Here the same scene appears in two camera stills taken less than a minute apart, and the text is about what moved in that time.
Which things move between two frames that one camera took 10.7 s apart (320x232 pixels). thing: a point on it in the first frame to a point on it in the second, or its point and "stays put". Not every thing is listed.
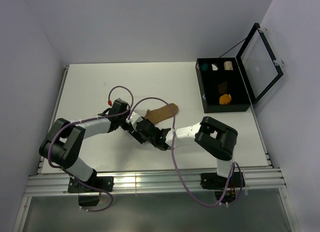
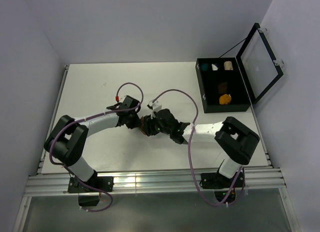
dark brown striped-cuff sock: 222,87 stays put
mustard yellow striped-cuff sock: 225,99 stays put
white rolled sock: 214,67 stays put
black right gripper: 136,135 to 149,126
